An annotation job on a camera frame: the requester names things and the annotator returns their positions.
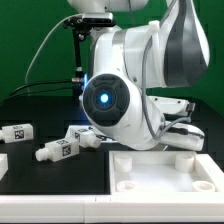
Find white left obstacle block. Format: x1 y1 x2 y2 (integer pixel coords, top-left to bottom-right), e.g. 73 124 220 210
0 154 8 181

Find white front obstacle rail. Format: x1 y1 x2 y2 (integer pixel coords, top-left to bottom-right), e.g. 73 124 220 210
0 193 224 223

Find grey braided arm hose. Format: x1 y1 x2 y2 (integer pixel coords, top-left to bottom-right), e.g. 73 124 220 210
139 0 198 142

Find black cables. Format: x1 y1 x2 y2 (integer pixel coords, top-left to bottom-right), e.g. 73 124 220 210
0 79 84 107

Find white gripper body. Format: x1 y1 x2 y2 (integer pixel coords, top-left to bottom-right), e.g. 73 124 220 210
149 96 205 151

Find grey cable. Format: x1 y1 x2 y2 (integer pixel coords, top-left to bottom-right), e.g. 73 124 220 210
24 14 78 94

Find black camera stand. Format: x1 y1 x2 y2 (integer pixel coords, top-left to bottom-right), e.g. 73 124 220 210
63 12 116 96

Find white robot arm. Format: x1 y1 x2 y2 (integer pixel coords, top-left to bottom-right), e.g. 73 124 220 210
67 0 210 151

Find white marker base plate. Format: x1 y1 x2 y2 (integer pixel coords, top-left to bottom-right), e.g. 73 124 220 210
66 125 115 143

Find white square table top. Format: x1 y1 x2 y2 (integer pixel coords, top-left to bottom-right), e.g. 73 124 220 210
109 151 224 194

